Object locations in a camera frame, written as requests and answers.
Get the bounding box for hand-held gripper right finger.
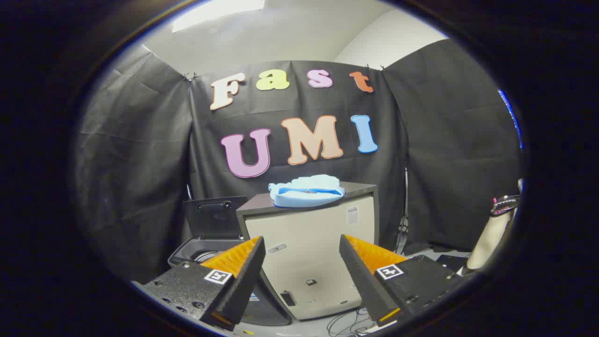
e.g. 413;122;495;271
339;234;464;327

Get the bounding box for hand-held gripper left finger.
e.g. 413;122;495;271
132;236;266;332

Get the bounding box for dark grey washing machine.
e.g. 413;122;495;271
168;236;292;327

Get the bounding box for light blue shirt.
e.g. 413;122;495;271
268;175;346;208

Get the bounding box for white cabinet with dark top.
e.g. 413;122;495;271
236;182;380;321

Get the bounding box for black flat floor object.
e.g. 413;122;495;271
435;253;468;273

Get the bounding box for beige curved object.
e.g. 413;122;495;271
467;179;524;271

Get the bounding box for black backdrop cloth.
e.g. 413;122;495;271
75;40;522;281

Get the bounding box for black and pink object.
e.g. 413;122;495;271
490;196;520;216

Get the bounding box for floor cables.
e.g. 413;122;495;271
326;307;375;337

